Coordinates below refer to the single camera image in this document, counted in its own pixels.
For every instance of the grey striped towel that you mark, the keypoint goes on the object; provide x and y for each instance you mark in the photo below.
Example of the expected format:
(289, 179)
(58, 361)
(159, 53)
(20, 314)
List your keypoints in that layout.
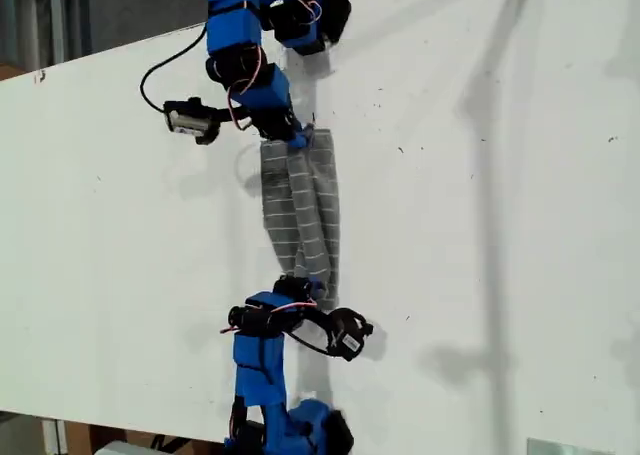
(300, 200)

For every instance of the white container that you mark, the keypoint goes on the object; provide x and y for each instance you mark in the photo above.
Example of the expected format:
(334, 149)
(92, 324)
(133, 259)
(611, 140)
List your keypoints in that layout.
(125, 449)

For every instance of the grey metal upright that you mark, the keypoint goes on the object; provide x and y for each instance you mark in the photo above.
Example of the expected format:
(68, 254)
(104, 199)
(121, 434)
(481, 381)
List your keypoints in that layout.
(57, 20)

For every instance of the brown cardboard box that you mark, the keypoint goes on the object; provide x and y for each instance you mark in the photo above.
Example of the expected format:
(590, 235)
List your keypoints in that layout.
(80, 437)

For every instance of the white table leg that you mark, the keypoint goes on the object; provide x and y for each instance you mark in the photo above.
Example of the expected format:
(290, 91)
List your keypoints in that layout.
(52, 437)

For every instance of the camera black stalk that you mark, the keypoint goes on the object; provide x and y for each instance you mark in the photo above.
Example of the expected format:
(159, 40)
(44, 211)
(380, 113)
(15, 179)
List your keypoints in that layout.
(320, 316)
(232, 111)

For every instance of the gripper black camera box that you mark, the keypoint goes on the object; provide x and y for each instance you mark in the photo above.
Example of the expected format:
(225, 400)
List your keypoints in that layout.
(187, 120)
(347, 342)

